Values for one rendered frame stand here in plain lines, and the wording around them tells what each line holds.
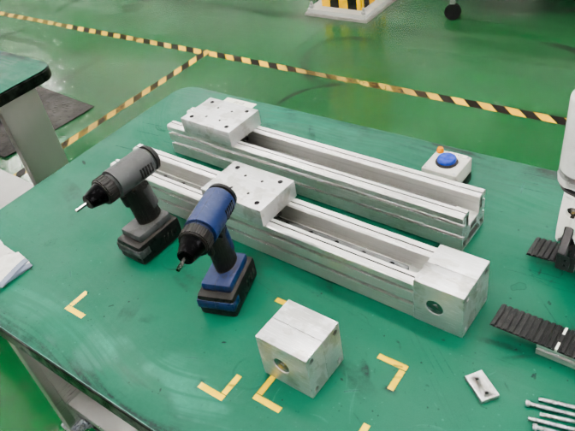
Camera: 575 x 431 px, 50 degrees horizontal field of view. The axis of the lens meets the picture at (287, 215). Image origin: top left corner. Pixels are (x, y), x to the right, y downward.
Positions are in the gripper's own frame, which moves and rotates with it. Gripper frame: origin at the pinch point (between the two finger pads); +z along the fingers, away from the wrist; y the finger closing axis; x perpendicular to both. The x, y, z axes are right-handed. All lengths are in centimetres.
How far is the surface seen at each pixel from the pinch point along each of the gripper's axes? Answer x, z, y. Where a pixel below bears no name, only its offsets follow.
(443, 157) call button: 30.6, -3.4, 12.4
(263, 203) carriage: 51, -9, -22
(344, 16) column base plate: 213, 80, 240
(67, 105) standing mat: 304, 80, 77
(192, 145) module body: 90, 0, -5
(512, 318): 3.0, 0.5, -18.9
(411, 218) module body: 28.7, -0.4, -5.0
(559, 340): -4.7, 0.5, -19.6
